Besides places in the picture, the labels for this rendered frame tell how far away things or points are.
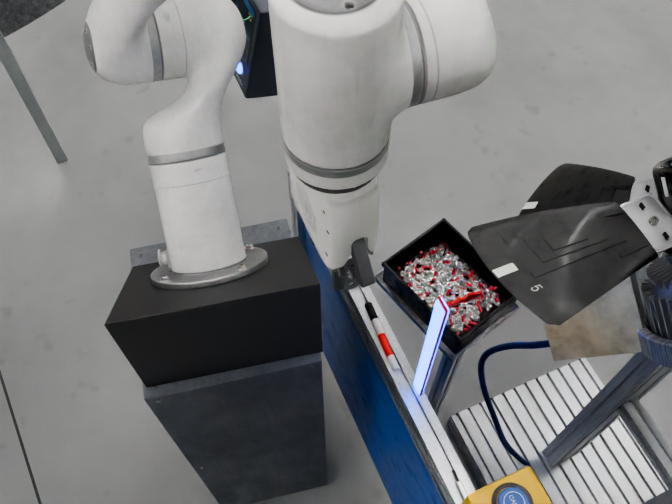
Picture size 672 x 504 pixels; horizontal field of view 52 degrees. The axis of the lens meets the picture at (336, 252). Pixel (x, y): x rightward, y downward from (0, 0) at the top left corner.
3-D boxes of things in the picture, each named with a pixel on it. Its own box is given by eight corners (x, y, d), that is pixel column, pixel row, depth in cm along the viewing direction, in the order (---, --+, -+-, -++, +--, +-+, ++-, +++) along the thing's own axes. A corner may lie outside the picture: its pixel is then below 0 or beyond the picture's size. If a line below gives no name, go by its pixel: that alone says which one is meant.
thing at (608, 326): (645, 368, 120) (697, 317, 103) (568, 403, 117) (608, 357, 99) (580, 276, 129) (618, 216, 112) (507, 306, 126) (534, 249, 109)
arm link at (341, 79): (377, 74, 55) (268, 101, 54) (388, -78, 44) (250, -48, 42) (417, 150, 51) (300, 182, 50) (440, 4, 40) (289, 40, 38)
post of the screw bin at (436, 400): (429, 436, 202) (477, 318, 134) (421, 442, 201) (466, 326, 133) (422, 428, 204) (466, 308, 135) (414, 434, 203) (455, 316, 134)
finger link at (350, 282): (330, 251, 63) (331, 286, 68) (345, 279, 61) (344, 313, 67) (362, 240, 63) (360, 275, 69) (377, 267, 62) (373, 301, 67)
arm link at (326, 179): (263, 102, 54) (267, 128, 56) (306, 185, 50) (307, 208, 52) (360, 72, 56) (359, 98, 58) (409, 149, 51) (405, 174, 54)
